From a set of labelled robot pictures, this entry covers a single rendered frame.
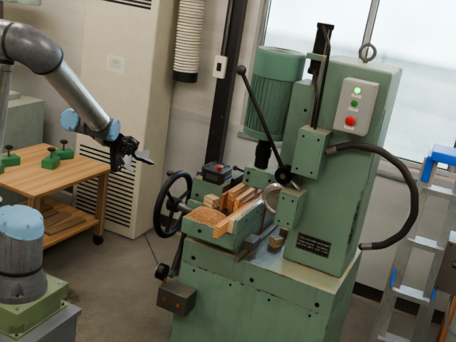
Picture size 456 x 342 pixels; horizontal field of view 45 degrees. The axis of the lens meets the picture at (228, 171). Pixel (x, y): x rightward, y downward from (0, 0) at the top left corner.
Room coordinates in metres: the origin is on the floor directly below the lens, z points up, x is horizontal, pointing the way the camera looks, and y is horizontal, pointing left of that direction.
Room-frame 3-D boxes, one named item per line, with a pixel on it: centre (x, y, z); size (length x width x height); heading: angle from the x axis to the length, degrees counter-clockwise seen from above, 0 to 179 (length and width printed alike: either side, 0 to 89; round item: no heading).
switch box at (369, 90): (1.70, -0.36, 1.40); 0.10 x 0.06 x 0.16; 67
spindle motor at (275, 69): (1.96, -0.12, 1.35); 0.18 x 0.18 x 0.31
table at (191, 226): (2.04, -0.04, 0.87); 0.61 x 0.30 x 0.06; 157
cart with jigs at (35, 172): (2.97, 1.08, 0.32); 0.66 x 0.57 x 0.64; 156
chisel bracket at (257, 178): (1.95, -0.14, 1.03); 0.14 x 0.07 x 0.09; 67
